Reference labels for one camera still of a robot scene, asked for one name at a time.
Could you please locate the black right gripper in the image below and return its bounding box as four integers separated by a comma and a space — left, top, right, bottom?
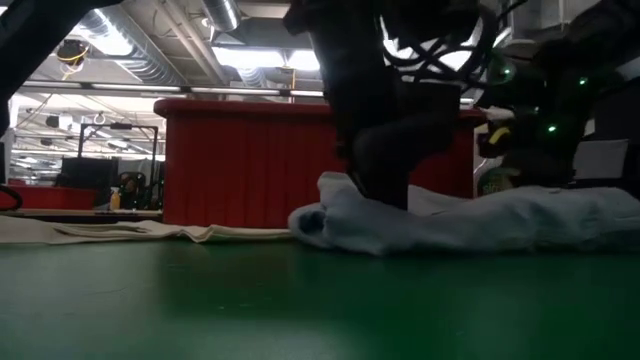
476, 98, 592, 188

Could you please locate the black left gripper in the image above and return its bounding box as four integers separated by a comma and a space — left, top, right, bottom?
318, 28, 462, 211

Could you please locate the light blue garment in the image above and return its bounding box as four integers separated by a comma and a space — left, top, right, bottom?
288, 171, 640, 257

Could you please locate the red plastic laundry basket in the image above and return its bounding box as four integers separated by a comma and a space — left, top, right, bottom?
153, 98, 486, 229

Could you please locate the white panel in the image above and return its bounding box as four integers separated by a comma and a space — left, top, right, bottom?
572, 138, 630, 181

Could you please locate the ceiling light panel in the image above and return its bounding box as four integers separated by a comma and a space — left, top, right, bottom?
212, 45, 321, 72

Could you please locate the white tote bag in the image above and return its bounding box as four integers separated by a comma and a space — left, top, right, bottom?
0, 214, 294, 246

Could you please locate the red bin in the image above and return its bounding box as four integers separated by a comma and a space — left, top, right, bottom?
0, 183, 99, 211

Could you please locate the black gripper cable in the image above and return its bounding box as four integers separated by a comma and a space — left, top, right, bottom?
379, 12, 504, 94

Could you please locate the silver ventilation duct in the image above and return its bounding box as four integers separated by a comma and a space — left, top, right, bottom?
74, 7, 189, 87
202, 0, 242, 33

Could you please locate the long ceiling light rail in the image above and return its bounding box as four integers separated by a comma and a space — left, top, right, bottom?
22, 79, 326, 99

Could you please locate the black equipment frame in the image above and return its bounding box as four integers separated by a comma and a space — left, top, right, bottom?
59, 122, 166, 211

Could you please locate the hanging cable reel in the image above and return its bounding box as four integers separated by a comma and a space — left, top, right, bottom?
54, 38, 92, 81

